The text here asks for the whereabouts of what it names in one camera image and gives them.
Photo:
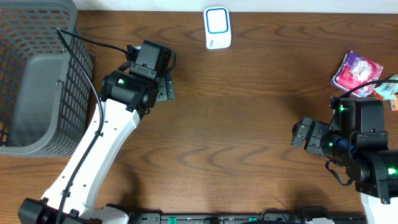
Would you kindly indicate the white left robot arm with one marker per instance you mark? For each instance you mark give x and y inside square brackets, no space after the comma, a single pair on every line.
[127,95]

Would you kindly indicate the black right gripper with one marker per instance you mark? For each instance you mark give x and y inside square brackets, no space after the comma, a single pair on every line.
[313,137]

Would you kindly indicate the orange tissue pack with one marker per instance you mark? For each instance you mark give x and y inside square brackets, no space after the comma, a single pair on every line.
[394,103]

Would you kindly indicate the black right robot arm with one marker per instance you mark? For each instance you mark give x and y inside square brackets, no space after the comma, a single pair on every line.
[374,175]

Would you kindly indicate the red purple snack bag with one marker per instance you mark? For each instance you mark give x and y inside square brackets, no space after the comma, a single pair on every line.
[354,71]

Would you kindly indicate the grey plastic mesh basket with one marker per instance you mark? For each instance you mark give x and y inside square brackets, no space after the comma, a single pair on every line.
[45,79]

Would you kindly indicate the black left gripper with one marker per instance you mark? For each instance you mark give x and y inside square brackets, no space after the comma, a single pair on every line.
[168,90]

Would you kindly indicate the teal snack packet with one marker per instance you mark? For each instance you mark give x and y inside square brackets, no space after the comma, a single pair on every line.
[386,91]

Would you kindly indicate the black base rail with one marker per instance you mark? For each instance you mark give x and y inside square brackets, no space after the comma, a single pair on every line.
[271,215]

